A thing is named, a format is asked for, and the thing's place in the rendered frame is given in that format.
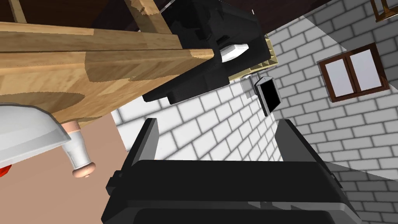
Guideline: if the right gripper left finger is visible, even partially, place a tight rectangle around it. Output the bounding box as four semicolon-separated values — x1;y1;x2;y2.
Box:
122;117;159;171

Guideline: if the white framed black wall panel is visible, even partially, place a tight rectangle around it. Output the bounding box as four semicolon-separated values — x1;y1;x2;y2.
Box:
254;75;282;117

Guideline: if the brown framed window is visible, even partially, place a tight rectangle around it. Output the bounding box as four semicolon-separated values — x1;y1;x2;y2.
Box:
317;42;391;103

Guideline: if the red round object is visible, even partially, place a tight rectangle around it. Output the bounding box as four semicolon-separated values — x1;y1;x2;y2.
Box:
0;164;13;178

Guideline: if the black blocky object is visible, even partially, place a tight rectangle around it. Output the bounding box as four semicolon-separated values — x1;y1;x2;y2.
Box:
142;0;272;105

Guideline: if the beige ridged block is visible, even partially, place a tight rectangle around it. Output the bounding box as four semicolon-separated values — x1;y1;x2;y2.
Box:
228;35;278;82

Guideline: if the white and pink bottle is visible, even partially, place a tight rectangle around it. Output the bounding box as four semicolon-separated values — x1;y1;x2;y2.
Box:
60;120;97;179

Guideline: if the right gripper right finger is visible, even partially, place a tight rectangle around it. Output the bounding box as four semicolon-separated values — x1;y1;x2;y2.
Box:
275;119;326;163

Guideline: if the light wooden table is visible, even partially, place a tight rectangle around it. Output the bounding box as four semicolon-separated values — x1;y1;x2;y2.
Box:
0;0;216;129

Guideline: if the white bowl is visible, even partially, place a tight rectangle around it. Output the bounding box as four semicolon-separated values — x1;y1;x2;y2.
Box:
0;104;72;169

